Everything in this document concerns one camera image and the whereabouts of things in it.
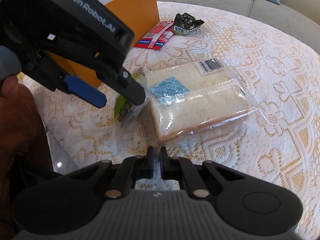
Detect red white packet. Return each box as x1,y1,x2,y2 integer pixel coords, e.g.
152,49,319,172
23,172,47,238
134,21,174,50

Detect orange cardboard box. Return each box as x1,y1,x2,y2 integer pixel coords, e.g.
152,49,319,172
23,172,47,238
46,0,161,90

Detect person's left hand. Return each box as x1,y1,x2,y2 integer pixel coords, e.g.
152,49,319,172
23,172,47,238
1,76,33,100

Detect clear bag of crackers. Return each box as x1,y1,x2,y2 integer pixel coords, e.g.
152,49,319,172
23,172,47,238
144,58,266,145

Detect white lace tablecloth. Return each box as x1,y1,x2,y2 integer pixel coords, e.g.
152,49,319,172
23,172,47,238
23,2,319,239

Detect black snack packet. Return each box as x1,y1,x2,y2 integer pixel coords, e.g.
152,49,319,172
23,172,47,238
172,12,204,36

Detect green snack packet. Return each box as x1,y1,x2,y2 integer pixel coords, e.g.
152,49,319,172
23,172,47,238
114,68,150,128

